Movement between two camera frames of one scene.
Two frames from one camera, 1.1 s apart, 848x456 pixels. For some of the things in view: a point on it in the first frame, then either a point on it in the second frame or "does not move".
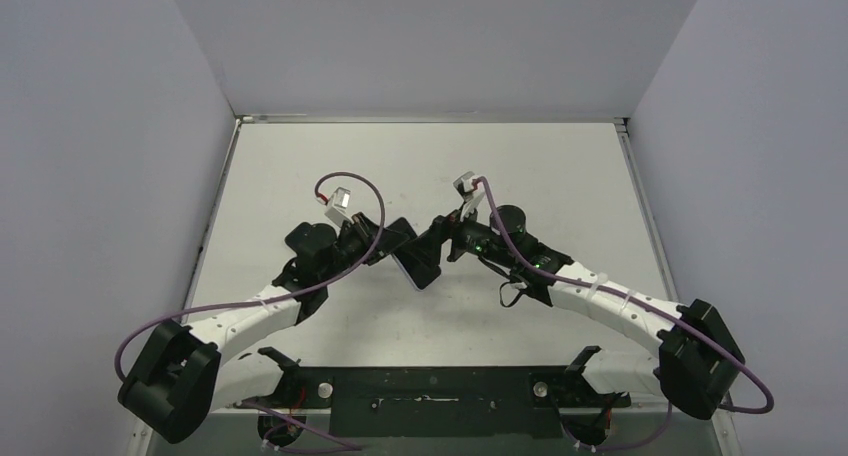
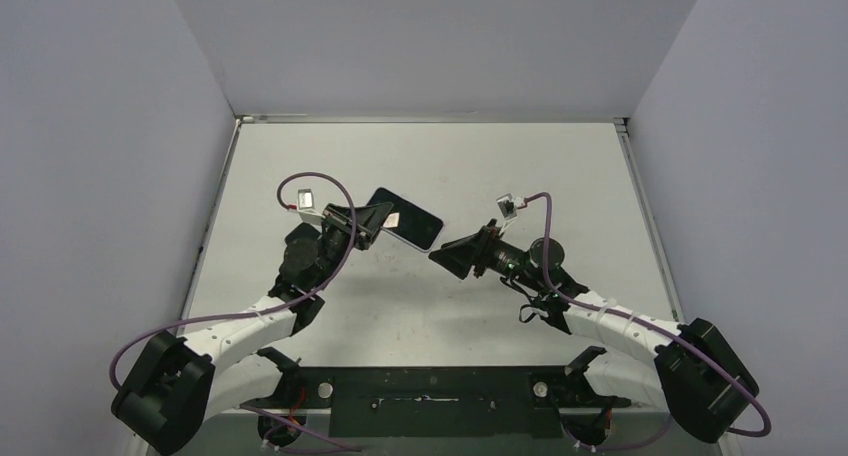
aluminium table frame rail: x=725 y=420 does not move
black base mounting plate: x=440 y=401 does not move
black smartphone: x=413 y=255 -> x=416 y=225
